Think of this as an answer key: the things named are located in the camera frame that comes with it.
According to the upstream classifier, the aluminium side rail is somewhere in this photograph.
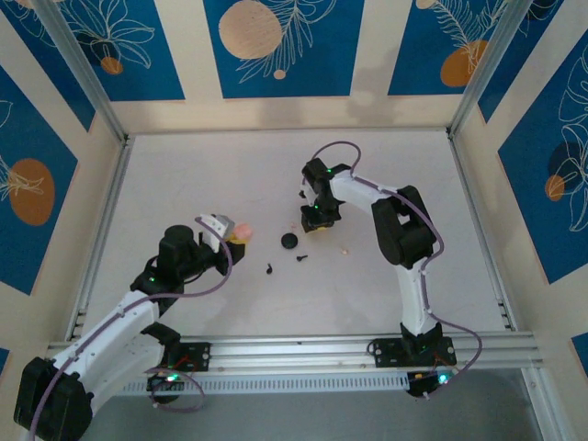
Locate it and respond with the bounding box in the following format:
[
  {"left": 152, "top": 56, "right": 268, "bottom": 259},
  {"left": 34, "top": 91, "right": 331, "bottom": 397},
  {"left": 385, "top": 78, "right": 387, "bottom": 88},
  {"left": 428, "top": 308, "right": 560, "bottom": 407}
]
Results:
[
  {"left": 447, "top": 130, "right": 518, "bottom": 332},
  {"left": 66, "top": 135, "right": 135, "bottom": 341}
]

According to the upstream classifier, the white slotted cable duct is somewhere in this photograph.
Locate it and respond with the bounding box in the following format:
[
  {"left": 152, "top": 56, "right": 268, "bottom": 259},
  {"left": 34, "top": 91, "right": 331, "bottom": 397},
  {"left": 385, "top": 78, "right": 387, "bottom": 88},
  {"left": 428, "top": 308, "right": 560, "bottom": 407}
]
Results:
[{"left": 91, "top": 372, "right": 410, "bottom": 397}]

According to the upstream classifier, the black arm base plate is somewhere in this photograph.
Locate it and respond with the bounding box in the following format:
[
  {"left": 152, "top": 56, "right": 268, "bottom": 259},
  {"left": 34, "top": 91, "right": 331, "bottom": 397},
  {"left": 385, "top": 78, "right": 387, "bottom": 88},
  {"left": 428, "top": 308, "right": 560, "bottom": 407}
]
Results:
[
  {"left": 155, "top": 342, "right": 212, "bottom": 373},
  {"left": 369, "top": 338, "right": 458, "bottom": 368}
]

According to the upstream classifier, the aluminium front rail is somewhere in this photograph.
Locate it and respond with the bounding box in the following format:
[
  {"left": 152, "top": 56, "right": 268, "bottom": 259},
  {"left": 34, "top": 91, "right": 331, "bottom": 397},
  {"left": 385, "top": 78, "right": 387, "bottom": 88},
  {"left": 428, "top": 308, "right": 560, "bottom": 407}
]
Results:
[{"left": 39, "top": 333, "right": 543, "bottom": 380}]

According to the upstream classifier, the aluminium frame leg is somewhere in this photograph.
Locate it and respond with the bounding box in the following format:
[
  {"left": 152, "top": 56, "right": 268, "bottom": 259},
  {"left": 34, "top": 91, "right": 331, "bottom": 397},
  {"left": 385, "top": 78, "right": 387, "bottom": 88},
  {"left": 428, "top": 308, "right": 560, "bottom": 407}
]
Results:
[{"left": 521, "top": 367, "right": 567, "bottom": 441}]

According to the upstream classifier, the aluminium frame post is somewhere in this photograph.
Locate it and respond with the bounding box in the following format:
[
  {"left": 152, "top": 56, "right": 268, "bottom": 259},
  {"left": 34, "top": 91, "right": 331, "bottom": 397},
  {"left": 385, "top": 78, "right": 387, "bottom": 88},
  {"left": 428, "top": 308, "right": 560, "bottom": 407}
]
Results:
[
  {"left": 447, "top": 0, "right": 529, "bottom": 139},
  {"left": 34, "top": 0, "right": 132, "bottom": 146}
]

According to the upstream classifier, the controller board with green light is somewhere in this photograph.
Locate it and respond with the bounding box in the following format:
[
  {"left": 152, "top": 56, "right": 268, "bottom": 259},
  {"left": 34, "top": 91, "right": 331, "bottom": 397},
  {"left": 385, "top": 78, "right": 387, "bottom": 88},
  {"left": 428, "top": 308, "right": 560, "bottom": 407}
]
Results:
[
  {"left": 146, "top": 371, "right": 185, "bottom": 406},
  {"left": 406, "top": 369, "right": 457, "bottom": 400}
]

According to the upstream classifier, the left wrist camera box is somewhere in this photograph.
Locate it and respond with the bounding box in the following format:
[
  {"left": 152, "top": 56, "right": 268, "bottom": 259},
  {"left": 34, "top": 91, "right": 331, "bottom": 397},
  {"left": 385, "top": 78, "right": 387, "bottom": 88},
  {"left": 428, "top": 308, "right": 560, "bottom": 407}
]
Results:
[{"left": 197, "top": 213, "right": 236, "bottom": 253}]

